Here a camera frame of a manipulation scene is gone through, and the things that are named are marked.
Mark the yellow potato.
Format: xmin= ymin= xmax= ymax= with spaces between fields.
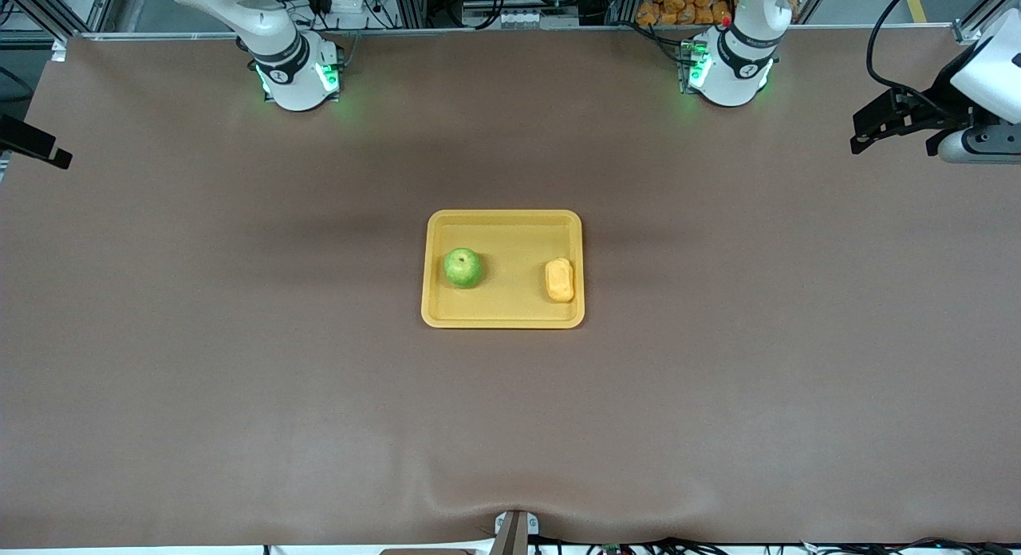
xmin=545 ymin=258 xmax=575 ymax=304

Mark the green apple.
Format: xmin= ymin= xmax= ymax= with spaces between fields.
xmin=443 ymin=247 xmax=485 ymax=289

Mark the yellow plastic tray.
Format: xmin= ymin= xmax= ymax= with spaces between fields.
xmin=420 ymin=209 xmax=586 ymax=330

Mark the white power strip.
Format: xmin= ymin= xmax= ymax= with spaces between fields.
xmin=313 ymin=0 xmax=377 ymax=23

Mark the brown table mat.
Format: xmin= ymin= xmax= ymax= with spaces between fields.
xmin=0 ymin=29 xmax=1021 ymax=549

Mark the aluminium frame rail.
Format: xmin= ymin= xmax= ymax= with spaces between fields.
xmin=0 ymin=0 xmax=1021 ymax=47

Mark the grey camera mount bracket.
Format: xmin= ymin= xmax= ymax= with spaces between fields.
xmin=492 ymin=510 xmax=541 ymax=555

